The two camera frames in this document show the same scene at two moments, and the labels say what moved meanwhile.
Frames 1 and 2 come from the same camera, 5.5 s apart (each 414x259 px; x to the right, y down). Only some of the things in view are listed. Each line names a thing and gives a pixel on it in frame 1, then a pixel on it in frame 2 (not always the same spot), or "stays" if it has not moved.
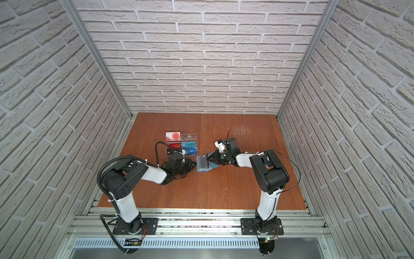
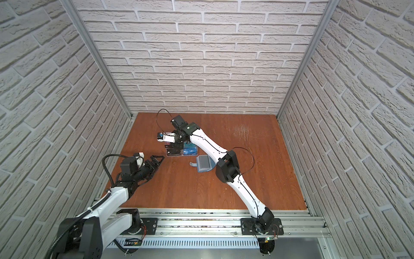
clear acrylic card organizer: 178,141 stays
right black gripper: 216,159 to 177,145
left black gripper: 191,163 to 151,165
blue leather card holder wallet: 203,164 stays
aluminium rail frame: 97,223 stays
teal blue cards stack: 190,148 stays
